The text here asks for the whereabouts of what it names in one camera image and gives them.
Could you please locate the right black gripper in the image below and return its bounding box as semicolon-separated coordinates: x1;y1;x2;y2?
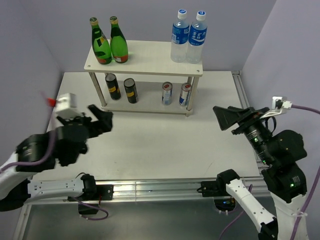
211;103;274;162

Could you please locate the black gold can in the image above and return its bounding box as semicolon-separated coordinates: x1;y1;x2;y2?
123;78;139;104
105;73;121;100

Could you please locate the silver blue can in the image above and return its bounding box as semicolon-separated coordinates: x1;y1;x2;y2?
161;81;173;106
179;82;192;106

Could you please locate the green glass bottle front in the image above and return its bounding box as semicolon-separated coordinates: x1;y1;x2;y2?
89;17;112;65

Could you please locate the green glass bottle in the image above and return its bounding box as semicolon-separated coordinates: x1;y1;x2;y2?
89;17;112;65
109;16;129;64

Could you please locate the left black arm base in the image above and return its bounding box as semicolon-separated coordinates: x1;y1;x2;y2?
77;184;114;216

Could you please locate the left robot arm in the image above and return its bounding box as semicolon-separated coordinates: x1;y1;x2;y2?
0;104;114;212

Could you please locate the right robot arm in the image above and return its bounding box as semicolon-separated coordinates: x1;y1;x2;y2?
213;103;320;240

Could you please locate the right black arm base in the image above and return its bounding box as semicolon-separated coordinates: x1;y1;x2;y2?
196;180;236;213

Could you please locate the white two-tier shelf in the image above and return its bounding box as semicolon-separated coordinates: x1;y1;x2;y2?
84;40;203;117

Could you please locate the right blue label water bottle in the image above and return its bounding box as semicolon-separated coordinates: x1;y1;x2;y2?
186;10;208;64

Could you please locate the blue label water bottle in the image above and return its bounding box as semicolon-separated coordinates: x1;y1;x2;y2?
170;9;190;63
186;10;208;64

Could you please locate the left blue label water bottle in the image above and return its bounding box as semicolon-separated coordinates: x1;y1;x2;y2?
170;9;190;63

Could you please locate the aluminium right side rail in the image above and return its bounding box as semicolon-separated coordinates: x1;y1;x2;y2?
231;71;264;174

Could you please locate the aluminium rail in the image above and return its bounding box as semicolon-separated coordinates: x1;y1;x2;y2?
231;71;264;174
23;176;287;205

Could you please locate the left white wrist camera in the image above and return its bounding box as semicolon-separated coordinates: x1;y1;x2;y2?
46;93;82;120

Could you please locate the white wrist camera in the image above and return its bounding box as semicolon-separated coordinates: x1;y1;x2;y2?
46;93;82;120
260;96;293;120

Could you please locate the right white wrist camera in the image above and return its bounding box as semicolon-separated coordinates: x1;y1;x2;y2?
260;96;293;120

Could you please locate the aluminium front rail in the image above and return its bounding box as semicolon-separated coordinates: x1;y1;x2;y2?
23;176;287;205

